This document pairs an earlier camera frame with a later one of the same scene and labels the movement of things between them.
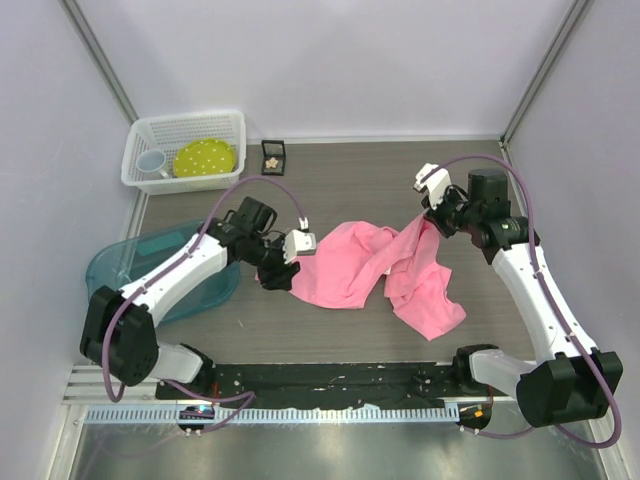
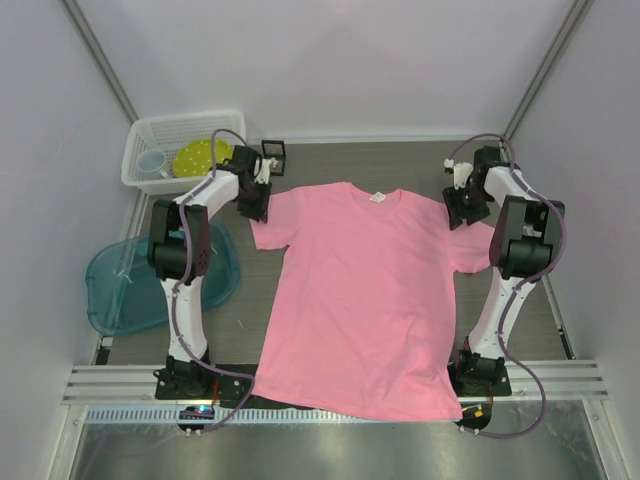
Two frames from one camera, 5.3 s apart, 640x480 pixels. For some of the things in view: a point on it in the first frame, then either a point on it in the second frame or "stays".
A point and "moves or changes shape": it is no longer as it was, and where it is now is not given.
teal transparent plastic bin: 127,260 stays
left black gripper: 280,277 → 258,212
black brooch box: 273,158 stays
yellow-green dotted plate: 203,157 stays
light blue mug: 151,160 stays
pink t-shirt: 362,257 moves or changes shape
